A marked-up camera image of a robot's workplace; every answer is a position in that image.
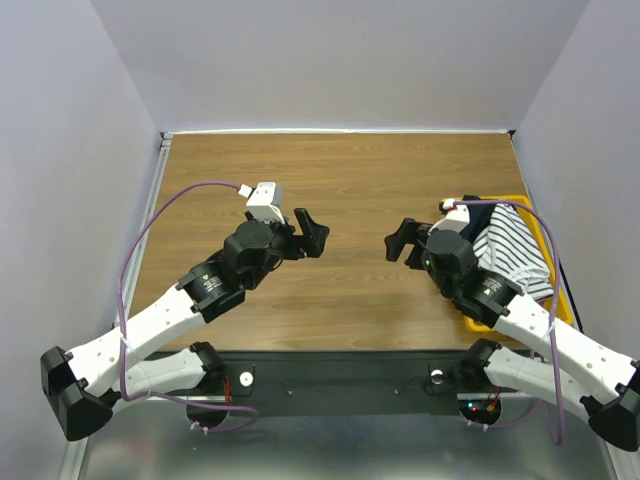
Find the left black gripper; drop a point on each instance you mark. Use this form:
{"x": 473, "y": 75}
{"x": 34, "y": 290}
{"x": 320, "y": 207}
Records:
{"x": 314, "y": 236}

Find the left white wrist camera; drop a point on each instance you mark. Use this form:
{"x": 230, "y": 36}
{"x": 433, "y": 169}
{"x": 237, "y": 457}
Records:
{"x": 264, "y": 203}

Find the black white striped tank top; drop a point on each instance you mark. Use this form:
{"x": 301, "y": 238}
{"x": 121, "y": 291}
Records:
{"x": 508, "y": 248}

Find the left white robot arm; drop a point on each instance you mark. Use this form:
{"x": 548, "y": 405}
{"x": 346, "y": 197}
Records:
{"x": 85, "y": 385}

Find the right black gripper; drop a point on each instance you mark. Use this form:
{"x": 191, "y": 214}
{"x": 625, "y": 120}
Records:
{"x": 415, "y": 246}

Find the navy blue tank top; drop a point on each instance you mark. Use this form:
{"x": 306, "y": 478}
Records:
{"x": 479, "y": 217}

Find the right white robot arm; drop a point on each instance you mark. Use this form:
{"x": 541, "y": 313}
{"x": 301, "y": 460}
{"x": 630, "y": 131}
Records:
{"x": 577, "y": 374}

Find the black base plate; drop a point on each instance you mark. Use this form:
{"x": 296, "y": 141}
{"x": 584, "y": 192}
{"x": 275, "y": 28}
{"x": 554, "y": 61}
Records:
{"x": 330, "y": 383}

